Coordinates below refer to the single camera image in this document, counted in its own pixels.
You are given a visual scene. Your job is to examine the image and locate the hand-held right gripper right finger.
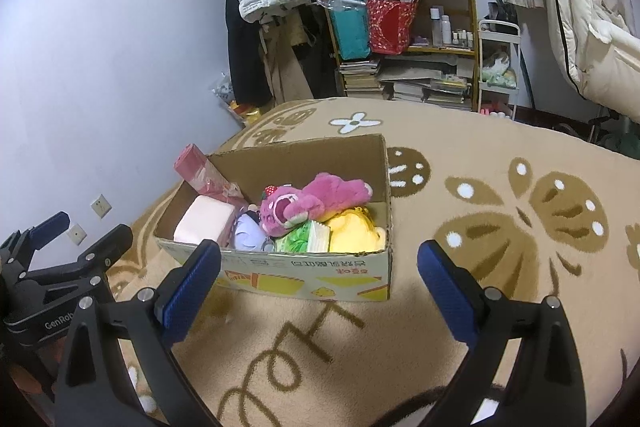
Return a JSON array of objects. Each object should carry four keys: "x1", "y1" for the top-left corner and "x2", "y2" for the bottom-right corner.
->
[{"x1": 416, "y1": 239, "x2": 587, "y2": 427}]

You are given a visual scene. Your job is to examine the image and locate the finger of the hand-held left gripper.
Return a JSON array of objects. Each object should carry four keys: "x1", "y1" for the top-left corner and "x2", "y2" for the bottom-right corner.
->
[
  {"x1": 20, "y1": 223, "x2": 135, "y2": 289},
  {"x1": 0, "y1": 210, "x2": 71, "y2": 269}
]

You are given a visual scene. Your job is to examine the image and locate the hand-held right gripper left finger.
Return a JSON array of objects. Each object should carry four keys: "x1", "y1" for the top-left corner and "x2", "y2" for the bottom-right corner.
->
[{"x1": 52, "y1": 238, "x2": 223, "y2": 427}]

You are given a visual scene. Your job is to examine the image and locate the pale pink soft pack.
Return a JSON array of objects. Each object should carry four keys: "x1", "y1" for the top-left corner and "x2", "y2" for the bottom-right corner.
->
[{"x1": 172, "y1": 195, "x2": 236, "y2": 249}]

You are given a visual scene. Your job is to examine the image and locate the purple-haired plush doll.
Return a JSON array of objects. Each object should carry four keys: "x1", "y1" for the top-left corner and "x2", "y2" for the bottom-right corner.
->
[{"x1": 232, "y1": 207, "x2": 269, "y2": 253}]

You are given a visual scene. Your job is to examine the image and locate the pink plastic package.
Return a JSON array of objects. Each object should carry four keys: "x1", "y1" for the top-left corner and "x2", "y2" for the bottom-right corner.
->
[{"x1": 173, "y1": 144, "x2": 251, "y2": 208}]

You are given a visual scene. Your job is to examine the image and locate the brown cardboard box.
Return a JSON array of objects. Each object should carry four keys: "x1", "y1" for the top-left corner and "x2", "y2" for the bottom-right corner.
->
[{"x1": 152, "y1": 133, "x2": 394, "y2": 303}]

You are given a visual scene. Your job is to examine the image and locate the green printed packet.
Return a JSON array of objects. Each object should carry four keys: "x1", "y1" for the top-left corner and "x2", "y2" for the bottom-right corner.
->
[{"x1": 274, "y1": 219, "x2": 332, "y2": 254}]

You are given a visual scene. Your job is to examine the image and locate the pink plush bear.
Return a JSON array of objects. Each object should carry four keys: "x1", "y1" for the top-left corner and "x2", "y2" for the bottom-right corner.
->
[{"x1": 259, "y1": 173, "x2": 374, "y2": 238}]

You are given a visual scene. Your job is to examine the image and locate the person's left hand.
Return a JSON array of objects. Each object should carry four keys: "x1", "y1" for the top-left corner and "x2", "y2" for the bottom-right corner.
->
[{"x1": 7, "y1": 354, "x2": 55, "y2": 403}]

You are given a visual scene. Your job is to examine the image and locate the yellow plush toy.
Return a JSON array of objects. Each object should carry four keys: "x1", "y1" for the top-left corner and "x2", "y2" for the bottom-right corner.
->
[{"x1": 325, "y1": 204, "x2": 388, "y2": 256}]

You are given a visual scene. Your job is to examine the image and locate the beige flower patterned blanket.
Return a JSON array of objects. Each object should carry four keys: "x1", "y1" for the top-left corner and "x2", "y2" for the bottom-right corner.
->
[{"x1": 95, "y1": 97, "x2": 640, "y2": 427}]

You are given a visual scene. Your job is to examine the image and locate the bag of colourful toys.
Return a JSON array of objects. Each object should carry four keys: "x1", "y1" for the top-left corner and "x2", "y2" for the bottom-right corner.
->
[{"x1": 212, "y1": 74, "x2": 262, "y2": 126}]

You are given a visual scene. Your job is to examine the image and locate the wide pile of books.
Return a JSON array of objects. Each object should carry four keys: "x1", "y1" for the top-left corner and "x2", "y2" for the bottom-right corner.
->
[{"x1": 377, "y1": 57, "x2": 474, "y2": 110}]

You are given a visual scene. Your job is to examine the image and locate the black hanging coat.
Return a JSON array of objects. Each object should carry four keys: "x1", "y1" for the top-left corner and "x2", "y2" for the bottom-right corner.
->
[{"x1": 217, "y1": 0, "x2": 274, "y2": 106}]

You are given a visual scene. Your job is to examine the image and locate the small stack of books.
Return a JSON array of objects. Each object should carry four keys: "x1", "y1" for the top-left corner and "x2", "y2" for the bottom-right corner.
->
[{"x1": 339, "y1": 59, "x2": 381, "y2": 96}]

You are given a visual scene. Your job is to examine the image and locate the beige hanging coat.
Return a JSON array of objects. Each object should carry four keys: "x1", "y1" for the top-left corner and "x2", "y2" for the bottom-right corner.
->
[{"x1": 257, "y1": 14, "x2": 317, "y2": 104}]

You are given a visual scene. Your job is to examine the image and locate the white trolley cart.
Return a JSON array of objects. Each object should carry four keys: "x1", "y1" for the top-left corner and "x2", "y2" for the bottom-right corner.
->
[{"x1": 475, "y1": 19, "x2": 521, "y2": 122}]

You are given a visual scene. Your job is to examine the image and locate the wooden shelf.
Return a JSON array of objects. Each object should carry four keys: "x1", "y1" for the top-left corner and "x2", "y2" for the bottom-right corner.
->
[{"x1": 317, "y1": 0, "x2": 479, "y2": 112}]

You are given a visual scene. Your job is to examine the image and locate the tall white bottle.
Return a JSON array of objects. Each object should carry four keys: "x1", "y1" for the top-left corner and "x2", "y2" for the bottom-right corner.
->
[{"x1": 430, "y1": 7, "x2": 444, "y2": 48}]

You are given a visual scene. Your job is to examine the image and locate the red patterned bag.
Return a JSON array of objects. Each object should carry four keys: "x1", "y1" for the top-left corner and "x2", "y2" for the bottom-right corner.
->
[{"x1": 366, "y1": 0, "x2": 420, "y2": 56}]

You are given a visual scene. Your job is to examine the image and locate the teal bag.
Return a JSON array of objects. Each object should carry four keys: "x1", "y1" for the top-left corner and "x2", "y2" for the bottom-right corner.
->
[{"x1": 325, "y1": 0, "x2": 372, "y2": 60}]

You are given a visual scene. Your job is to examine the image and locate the black dustpan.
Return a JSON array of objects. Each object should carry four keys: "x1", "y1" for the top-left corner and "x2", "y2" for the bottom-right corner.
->
[{"x1": 487, "y1": 2, "x2": 519, "y2": 26}]

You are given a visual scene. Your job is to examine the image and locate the white duvet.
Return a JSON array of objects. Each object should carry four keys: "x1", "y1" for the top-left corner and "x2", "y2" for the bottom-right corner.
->
[{"x1": 530, "y1": 0, "x2": 640, "y2": 126}]

